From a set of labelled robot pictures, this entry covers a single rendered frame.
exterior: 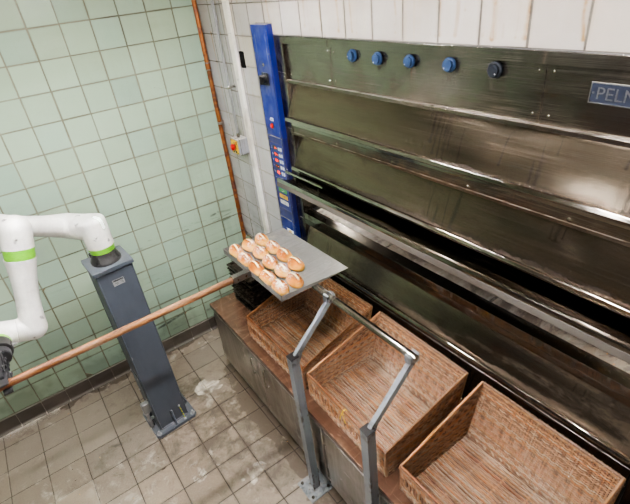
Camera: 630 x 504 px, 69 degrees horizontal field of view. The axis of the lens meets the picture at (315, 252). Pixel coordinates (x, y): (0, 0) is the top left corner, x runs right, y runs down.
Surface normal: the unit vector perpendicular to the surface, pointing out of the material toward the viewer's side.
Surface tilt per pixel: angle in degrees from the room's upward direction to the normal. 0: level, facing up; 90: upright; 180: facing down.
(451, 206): 70
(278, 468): 0
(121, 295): 90
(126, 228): 90
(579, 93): 91
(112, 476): 0
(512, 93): 90
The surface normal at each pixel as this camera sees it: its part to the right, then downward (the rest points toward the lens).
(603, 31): -0.80, 0.38
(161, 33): 0.59, 0.37
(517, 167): -0.79, 0.06
